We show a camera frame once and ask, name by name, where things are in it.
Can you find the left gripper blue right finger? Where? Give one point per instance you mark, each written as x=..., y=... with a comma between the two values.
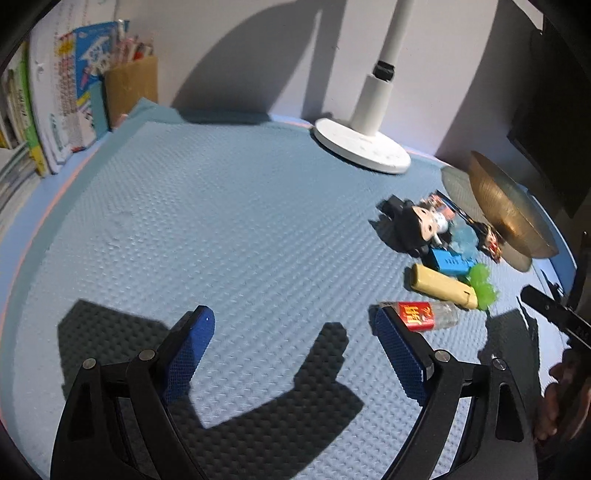
x=408, y=352

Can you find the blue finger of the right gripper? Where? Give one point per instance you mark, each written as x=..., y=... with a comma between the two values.
x=577, y=329

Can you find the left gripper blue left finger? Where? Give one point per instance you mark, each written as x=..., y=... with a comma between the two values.
x=183, y=349

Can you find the red lighter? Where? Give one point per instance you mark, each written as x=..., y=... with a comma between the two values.
x=425, y=316

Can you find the yellow lighter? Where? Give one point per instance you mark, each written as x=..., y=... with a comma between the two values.
x=435, y=284

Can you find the blue lighter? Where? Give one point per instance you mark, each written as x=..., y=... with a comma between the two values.
x=448, y=263

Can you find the green spiky toy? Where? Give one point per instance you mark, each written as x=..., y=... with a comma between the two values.
x=478, y=278

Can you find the black-haired chibi figurine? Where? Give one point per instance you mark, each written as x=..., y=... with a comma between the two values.
x=419, y=229

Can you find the small red-dressed figurine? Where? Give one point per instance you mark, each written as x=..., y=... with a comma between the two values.
x=488, y=241

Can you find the black fashion lighter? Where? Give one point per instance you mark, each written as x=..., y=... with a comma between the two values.
x=394, y=206

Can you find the pink playing card box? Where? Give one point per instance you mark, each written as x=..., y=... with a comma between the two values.
x=445, y=207

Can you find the person's right hand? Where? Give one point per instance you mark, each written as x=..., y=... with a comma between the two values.
x=556, y=418

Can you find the blue textured desk mat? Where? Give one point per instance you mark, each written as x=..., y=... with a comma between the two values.
x=284, y=242

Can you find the amber ribbed glass plate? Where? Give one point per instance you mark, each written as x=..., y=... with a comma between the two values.
x=509, y=209

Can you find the black monitor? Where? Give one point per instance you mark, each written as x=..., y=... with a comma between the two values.
x=552, y=125

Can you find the white desk lamp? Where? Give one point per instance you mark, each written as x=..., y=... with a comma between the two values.
x=360, y=141

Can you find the cork pen holder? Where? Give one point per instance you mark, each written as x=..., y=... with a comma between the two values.
x=126, y=84

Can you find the row of standing books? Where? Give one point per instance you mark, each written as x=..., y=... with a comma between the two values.
x=39, y=83

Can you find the pens in holder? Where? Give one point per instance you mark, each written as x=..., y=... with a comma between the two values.
x=127, y=49

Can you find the blue cover workbook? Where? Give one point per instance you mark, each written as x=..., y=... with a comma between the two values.
x=92, y=52

